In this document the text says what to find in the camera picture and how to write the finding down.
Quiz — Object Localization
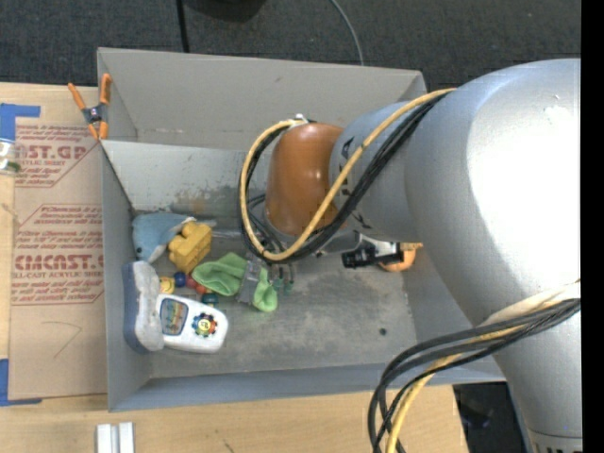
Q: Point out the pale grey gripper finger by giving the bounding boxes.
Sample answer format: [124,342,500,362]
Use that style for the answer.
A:
[236,258,264,304]

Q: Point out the green cloth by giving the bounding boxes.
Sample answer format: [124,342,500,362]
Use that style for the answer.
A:
[191,251,279,313]

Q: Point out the yellow toy block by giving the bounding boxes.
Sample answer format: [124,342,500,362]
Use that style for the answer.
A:
[167,221,214,275]

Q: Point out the colourful bead toy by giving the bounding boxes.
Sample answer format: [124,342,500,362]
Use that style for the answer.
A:
[159,270,221,307]

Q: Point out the white toy phone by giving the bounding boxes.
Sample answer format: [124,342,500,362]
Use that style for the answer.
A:
[121,260,230,355]

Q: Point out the grey metal bin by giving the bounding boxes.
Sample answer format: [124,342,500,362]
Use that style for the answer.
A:
[96,47,507,413]

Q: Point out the blue toy dolphin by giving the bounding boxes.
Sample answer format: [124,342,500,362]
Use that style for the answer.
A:
[131,211,197,264]

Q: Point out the brown cardboard board, red print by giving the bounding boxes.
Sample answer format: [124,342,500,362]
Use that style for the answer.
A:
[0,81,109,403]

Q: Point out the black cylinder on white bracket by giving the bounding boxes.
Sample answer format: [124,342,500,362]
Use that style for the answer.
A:
[341,237,403,270]

